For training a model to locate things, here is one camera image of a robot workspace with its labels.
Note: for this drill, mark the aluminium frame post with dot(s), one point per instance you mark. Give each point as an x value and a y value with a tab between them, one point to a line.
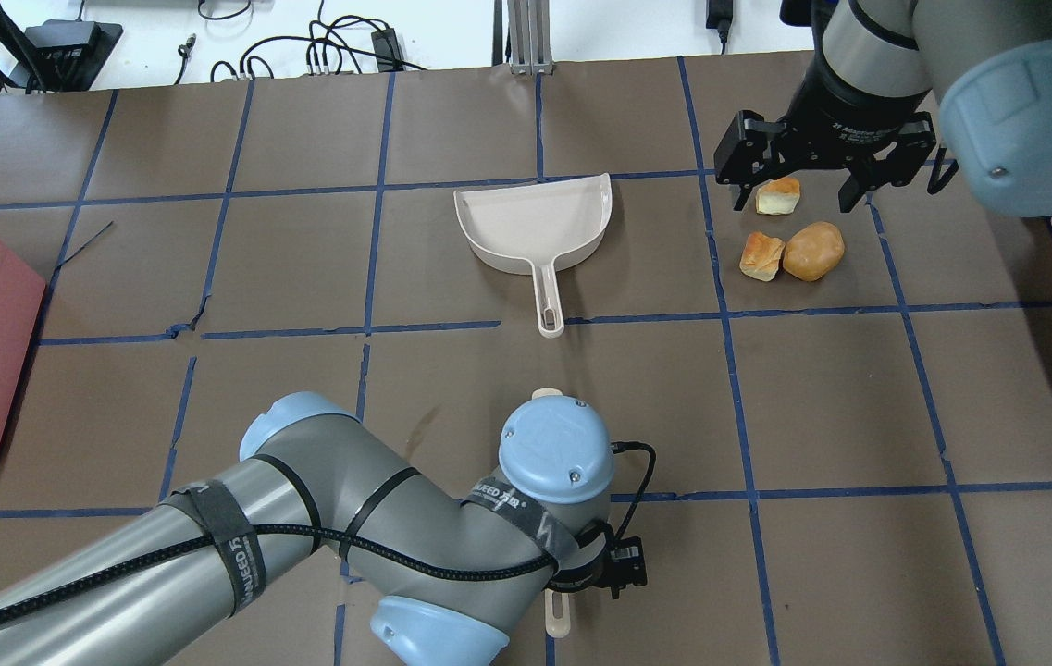
528	37

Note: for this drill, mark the pale bread piece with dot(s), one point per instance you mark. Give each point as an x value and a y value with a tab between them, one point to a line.
779	197

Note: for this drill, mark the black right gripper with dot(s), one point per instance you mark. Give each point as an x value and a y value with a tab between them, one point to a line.
845	125

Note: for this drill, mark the beige plastic dustpan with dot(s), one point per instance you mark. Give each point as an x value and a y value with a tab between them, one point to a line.
537	231

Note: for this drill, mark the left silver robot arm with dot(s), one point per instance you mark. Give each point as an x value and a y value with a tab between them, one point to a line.
455	575

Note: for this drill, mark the round brown bread roll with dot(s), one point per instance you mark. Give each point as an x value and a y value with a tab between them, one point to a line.
814	251

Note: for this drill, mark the small bread piece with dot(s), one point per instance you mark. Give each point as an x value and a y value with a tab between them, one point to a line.
761	257

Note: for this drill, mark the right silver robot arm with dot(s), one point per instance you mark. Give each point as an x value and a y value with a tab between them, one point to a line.
892	82

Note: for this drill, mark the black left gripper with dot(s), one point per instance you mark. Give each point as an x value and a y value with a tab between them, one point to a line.
601	582

